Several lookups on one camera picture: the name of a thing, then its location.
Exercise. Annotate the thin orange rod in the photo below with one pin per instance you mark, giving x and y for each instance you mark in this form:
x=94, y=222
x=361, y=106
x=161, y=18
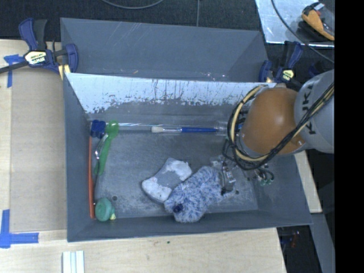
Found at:
x=91, y=181

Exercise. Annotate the small silver metal piece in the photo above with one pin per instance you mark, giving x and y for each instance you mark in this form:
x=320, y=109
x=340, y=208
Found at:
x=100, y=149

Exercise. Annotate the white and grey sponge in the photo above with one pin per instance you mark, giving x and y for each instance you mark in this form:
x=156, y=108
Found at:
x=167, y=179

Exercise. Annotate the green plastic spoon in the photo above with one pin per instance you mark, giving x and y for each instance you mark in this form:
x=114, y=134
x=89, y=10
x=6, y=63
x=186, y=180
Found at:
x=105, y=149

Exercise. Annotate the clear plastic tube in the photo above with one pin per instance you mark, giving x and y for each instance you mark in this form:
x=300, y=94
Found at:
x=136, y=127

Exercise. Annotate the blue plastic toy piece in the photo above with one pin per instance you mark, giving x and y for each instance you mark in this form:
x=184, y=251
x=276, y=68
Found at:
x=97, y=128

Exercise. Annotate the grey metal bin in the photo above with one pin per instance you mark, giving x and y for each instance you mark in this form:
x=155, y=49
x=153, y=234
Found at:
x=148, y=50

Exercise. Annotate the green round toy animal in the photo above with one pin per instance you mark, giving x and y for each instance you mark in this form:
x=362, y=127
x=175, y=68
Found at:
x=103, y=210

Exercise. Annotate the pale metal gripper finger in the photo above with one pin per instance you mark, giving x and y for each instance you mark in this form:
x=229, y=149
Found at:
x=218, y=161
x=228, y=178

